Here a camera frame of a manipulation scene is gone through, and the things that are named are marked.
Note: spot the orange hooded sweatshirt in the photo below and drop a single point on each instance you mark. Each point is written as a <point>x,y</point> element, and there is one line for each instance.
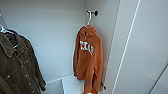
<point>88,63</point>

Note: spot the black hanger rail bracket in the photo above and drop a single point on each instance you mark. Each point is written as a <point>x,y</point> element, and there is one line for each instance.
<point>94,13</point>

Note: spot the white wardrobe carcass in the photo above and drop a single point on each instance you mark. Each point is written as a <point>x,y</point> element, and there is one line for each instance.
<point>56,33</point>

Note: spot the dark grey hanging garment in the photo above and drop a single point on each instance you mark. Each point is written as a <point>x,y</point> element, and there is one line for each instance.
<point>16,66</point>

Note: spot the white wardrobe door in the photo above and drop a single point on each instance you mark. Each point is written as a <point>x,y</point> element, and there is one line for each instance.
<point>146,50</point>

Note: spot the small dark door hinge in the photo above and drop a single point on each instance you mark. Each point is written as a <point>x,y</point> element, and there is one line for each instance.
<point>103,87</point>

